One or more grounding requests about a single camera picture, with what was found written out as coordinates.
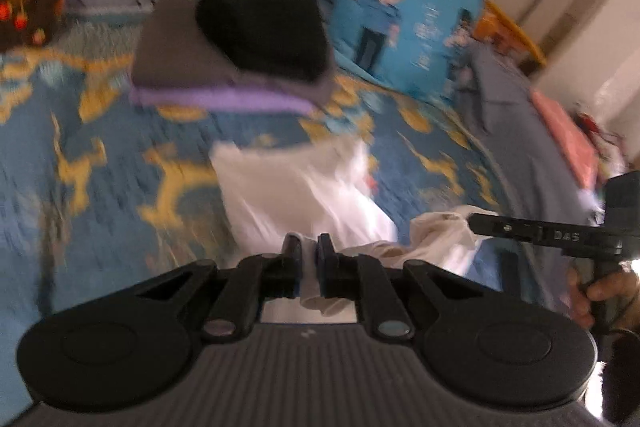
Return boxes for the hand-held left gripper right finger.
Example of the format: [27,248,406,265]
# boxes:
[316,233,498,342]

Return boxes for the person's right hand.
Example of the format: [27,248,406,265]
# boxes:
[566,263,640,333]

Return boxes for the black folded garment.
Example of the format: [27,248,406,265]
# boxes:
[196,0,335,84]

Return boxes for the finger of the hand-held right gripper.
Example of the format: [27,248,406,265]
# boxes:
[466,213,545,244]

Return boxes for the grey folded garment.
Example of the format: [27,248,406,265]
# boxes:
[131,0,340,104]

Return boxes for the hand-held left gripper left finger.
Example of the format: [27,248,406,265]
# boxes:
[127,233,304,342]

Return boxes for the blue cartoon print cushion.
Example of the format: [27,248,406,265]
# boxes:
[327,0,487,102]

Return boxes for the yellow wooden rack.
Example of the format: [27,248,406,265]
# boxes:
[480,0,547,64]

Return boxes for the orange bag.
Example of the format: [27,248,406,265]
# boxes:
[472,13,502,46]

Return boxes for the grey-blue bed sheet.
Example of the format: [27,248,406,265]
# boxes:
[450,41,603,320]

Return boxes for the blue floral quilt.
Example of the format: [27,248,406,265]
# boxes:
[0,7,541,313]

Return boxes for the pink cloth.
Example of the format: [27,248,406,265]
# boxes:
[530,89,600,194]

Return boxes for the purple folded garment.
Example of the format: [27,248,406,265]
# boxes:
[129,86,317,116]

